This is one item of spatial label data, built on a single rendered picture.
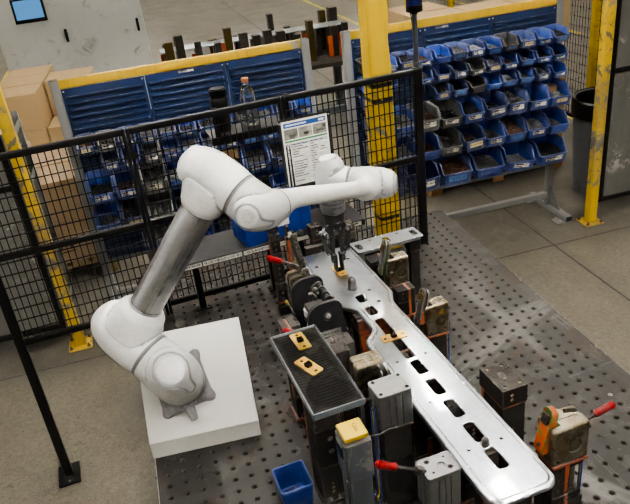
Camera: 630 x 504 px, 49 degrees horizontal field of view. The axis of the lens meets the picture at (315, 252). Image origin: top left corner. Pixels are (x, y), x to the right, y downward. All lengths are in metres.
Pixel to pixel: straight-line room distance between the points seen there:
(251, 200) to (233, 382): 0.75
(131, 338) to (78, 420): 1.73
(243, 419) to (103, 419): 1.56
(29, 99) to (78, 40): 2.55
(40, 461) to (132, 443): 0.44
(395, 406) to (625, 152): 3.59
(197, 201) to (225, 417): 0.77
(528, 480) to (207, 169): 1.13
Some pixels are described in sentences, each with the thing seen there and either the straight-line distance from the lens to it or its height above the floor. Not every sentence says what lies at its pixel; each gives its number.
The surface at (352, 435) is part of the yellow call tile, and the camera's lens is 1.66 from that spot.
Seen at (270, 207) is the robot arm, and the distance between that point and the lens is 1.86.
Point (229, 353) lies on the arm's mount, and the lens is 2.37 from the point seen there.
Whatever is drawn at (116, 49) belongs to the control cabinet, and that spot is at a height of 0.86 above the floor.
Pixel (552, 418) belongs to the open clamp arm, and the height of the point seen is 1.09.
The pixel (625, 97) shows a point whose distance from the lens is 5.01.
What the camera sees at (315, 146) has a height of 1.31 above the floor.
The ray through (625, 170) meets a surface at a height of 0.33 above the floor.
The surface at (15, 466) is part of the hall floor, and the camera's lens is 3.75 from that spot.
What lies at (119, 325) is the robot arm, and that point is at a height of 1.19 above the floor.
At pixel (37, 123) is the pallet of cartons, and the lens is 6.26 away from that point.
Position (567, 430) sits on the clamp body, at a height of 1.06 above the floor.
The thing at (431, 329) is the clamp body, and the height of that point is 0.96.
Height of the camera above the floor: 2.29
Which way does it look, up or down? 28 degrees down
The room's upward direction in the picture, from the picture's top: 7 degrees counter-clockwise
